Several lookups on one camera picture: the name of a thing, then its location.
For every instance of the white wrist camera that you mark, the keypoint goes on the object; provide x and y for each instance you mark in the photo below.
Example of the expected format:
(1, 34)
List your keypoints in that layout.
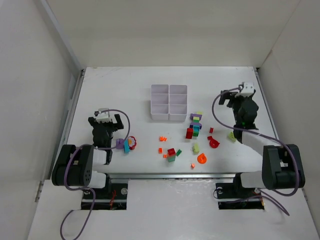
(245, 89)
(102, 115)

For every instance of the white divided container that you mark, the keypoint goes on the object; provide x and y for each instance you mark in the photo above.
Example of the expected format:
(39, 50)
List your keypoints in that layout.
(159, 102)
(178, 102)

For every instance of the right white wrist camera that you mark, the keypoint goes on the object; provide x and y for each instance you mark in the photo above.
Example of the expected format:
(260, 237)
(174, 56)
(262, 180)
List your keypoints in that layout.
(245, 89)

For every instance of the teal lego brick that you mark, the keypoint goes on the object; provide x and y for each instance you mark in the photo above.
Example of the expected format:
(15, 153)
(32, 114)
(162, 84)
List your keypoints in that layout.
(126, 146)

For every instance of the red flower lego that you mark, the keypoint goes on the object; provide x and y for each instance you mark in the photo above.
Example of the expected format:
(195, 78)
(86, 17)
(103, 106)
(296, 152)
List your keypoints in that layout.
(132, 142)

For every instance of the purple lego stack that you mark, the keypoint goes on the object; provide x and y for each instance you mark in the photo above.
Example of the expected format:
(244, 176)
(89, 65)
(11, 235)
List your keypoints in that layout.
(195, 119)

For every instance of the light green lego brick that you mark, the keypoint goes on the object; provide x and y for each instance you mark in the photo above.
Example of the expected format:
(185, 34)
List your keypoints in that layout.
(196, 148)
(231, 137)

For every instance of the aluminium rail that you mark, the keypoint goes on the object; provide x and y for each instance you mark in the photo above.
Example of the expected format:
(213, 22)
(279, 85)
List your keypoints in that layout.
(143, 176)

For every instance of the small green lego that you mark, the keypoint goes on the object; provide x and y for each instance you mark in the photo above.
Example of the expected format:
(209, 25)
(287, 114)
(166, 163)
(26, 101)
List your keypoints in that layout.
(178, 152)

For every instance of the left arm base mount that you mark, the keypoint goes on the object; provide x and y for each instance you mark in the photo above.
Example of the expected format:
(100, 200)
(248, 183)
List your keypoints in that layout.
(110, 194)

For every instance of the red round lego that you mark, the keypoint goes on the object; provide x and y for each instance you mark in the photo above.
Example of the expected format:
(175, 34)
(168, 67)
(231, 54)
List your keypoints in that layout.
(212, 142)

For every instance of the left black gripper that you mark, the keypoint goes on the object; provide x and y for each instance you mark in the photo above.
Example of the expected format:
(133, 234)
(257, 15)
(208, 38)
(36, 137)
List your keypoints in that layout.
(106, 124)

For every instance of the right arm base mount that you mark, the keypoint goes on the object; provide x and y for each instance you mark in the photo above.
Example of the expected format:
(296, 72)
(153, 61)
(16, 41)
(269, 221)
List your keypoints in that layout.
(233, 196)

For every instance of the right white divided container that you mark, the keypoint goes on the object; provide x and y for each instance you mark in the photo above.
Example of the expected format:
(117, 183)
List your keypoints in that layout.
(178, 102)

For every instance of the small orange lego pair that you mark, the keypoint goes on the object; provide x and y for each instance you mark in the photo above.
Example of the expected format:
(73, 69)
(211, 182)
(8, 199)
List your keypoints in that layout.
(162, 139)

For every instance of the red long lego brick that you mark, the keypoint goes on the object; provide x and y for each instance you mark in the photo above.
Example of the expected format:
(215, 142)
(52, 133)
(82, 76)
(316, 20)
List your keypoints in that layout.
(189, 133)

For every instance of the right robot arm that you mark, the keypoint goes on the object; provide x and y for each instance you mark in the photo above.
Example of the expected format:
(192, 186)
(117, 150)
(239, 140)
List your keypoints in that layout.
(282, 170)

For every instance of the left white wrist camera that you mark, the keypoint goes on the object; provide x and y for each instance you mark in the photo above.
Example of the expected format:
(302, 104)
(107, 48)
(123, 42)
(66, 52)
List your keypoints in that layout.
(102, 115)

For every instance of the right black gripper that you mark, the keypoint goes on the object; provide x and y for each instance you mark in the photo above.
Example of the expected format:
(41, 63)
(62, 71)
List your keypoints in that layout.
(233, 98)

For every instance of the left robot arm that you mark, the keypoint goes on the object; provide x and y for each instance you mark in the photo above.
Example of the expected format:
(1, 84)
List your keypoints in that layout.
(74, 165)

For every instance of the left white divided container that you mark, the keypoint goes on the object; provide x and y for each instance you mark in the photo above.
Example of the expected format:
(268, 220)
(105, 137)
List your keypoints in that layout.
(159, 102)

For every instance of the orange round lego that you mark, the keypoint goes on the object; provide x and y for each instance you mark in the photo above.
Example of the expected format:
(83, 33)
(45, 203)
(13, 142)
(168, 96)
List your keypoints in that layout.
(202, 159)

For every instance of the purple arch lego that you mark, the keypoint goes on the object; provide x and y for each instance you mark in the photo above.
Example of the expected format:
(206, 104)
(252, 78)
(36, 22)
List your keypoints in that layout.
(120, 143)

